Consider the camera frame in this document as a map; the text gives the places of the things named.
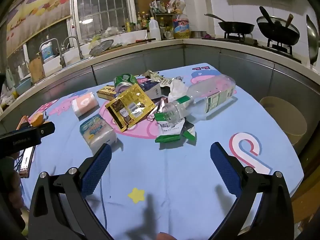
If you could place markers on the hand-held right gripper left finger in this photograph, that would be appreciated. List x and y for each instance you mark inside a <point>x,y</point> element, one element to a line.
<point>97,170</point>

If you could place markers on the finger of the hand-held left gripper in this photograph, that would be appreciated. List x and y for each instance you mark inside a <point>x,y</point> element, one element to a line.
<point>47,129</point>

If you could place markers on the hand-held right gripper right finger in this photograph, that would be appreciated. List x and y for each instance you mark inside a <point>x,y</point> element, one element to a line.
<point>225,167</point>

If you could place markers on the yellow and brown box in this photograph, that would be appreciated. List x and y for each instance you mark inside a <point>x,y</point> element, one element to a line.
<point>106,91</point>

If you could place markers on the clear plastic bottle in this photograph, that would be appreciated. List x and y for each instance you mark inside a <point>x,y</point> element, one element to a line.
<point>212,97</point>

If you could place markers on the beige round bin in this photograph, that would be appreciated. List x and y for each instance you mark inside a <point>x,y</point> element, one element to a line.
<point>280,115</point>

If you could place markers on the person's left hand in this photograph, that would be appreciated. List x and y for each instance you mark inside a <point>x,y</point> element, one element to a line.
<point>16,192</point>

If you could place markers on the orange peel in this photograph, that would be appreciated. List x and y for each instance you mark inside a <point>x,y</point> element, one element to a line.
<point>36,118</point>

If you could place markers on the smartphone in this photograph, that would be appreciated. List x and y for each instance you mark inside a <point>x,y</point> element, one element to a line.
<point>26,160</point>

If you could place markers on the blue tissue pack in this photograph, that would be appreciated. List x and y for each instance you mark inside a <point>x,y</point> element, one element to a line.
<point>97,132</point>

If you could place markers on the pink tissue pack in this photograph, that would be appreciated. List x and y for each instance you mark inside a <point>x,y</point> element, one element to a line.
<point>83,103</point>

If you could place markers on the light blue bowl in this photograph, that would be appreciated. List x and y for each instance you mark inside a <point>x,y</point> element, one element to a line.
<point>22,85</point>

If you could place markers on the blue cartoon tablecloth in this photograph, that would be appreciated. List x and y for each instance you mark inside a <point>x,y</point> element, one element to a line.
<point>175,180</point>

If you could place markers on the wooden cutting board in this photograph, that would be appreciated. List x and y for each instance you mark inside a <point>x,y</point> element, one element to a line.
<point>37,70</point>

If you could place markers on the green and white wrapper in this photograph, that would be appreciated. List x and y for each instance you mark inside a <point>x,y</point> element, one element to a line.
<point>170,130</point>

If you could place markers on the gold snack bag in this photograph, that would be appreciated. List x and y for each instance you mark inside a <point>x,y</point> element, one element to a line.
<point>130,107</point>

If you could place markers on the curved steel faucet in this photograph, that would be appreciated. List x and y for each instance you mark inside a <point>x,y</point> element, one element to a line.
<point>61,60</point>
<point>79,47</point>

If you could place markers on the white tub with blue label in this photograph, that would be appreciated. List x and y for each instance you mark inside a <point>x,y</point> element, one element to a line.
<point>47,52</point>

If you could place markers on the silver pink wrapper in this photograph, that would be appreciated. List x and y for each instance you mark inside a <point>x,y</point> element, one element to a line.
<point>162,105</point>

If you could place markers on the green drink can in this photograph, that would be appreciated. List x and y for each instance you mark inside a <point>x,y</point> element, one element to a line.
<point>123,78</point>

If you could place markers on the crumpled white tissue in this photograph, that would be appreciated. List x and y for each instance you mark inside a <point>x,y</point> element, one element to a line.
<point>177,88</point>

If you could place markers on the round glass lid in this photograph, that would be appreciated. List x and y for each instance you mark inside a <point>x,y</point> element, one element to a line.
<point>101,47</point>

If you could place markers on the white and blue carton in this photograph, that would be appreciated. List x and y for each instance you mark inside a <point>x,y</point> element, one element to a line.
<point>152,88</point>

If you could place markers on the crumpled printed wrapper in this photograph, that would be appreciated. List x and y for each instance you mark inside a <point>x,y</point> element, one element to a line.
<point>161,78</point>

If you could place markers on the steel kitchen counter cabinet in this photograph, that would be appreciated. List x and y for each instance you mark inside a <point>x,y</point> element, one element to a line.
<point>162,55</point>

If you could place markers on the gas stove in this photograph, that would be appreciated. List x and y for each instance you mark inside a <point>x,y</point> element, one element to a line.
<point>275,47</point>

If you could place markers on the barred window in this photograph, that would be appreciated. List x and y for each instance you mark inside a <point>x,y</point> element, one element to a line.
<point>100,2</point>

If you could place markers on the black frying pan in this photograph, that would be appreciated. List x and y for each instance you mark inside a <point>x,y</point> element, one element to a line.
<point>236,27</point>

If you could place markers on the row of condiment bottles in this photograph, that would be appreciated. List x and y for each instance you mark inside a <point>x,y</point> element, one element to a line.
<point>138,22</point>

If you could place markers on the black wok with lid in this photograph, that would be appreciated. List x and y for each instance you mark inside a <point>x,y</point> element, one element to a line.
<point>277,32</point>

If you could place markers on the cooking oil bottle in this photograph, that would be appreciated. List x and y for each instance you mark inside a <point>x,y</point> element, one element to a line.
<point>181,28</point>

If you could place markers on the white plastic jug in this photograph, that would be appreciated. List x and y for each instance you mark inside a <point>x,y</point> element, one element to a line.
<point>155,31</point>

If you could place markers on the hanging steel wok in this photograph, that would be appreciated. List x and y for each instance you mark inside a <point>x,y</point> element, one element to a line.
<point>313,40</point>

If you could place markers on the cluttered spice rack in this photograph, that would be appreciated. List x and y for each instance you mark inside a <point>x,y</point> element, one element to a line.
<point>166,10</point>

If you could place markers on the fruit wall poster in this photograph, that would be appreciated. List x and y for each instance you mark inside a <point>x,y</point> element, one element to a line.
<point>37,5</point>

